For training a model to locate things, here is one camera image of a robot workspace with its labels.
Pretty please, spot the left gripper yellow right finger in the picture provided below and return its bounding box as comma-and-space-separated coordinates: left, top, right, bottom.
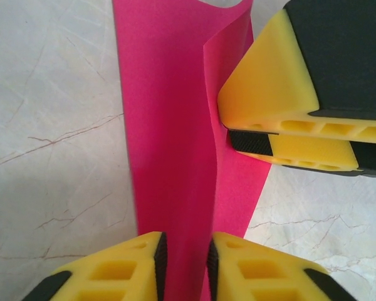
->
206, 231, 355, 301

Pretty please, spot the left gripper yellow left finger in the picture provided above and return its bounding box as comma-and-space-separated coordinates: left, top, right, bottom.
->
21, 231, 169, 301

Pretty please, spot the pink paper sheet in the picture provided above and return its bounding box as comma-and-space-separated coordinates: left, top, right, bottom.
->
112, 0, 273, 301

